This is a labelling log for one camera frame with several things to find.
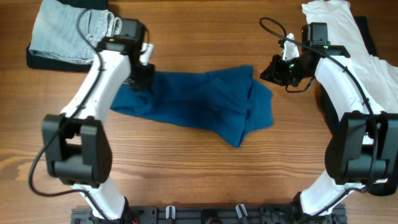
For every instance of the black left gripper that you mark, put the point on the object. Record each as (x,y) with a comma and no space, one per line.
(148,79)

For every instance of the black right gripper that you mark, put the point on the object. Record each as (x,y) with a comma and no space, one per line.
(277,72)

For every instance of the blue t-shirt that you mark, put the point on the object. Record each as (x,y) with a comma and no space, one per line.
(229,102)

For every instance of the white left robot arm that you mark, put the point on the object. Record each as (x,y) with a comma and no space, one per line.
(76,148)

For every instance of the black garment under pile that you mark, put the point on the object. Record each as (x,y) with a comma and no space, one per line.
(390,187)

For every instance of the white printed t-shirt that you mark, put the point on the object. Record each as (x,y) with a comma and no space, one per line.
(378,76)

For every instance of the folded light blue jeans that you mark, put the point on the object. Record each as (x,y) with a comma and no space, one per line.
(69,34)

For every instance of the folded black garment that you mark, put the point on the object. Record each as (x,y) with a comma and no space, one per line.
(38,62)

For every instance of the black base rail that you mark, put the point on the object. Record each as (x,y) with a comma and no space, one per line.
(266,214)

